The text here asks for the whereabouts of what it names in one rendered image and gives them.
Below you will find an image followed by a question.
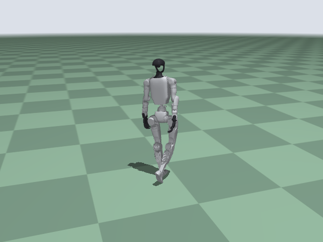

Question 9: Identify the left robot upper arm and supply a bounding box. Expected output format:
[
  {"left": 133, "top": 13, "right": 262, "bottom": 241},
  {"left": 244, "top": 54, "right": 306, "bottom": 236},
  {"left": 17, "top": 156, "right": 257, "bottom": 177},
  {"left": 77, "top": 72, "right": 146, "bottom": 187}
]
[{"left": 143, "top": 78, "right": 150, "bottom": 101}]

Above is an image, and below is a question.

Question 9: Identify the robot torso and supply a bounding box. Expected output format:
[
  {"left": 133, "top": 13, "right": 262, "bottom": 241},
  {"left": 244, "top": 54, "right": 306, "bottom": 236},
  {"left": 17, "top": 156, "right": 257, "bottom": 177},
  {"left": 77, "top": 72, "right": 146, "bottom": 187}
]
[{"left": 149, "top": 75, "right": 171, "bottom": 123}]

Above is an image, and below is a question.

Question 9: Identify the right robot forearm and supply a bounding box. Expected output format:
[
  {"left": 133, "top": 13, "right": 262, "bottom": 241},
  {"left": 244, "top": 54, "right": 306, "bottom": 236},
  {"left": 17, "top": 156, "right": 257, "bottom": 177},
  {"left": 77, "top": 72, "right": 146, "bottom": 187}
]
[{"left": 172, "top": 96, "right": 179, "bottom": 119}]

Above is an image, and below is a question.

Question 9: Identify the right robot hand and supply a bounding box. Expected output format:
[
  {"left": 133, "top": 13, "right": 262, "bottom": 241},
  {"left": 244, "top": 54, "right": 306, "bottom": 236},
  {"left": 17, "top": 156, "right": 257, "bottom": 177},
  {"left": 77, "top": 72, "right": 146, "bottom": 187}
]
[{"left": 168, "top": 115, "right": 177, "bottom": 133}]

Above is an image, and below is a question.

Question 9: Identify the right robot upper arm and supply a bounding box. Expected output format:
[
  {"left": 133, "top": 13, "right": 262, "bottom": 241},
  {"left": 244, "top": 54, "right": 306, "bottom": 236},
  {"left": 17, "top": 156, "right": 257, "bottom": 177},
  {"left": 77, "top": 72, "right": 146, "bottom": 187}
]
[{"left": 167, "top": 78, "right": 177, "bottom": 102}]

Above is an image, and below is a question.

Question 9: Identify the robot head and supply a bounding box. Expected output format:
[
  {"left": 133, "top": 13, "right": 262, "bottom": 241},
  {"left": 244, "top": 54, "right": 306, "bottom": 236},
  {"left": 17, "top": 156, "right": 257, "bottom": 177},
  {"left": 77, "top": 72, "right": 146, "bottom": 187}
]
[{"left": 152, "top": 58, "right": 165, "bottom": 78}]

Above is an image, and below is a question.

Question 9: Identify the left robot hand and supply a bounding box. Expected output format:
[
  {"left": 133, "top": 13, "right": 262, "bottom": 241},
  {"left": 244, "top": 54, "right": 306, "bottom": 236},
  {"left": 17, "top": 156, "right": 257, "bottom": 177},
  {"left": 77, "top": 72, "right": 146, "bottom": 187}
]
[{"left": 142, "top": 113, "right": 150, "bottom": 129}]

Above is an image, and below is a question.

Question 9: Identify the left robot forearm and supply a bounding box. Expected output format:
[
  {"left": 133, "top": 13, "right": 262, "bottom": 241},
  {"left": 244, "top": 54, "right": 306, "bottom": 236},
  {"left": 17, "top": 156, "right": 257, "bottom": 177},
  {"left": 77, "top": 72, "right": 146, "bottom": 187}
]
[{"left": 142, "top": 97, "right": 148, "bottom": 116}]

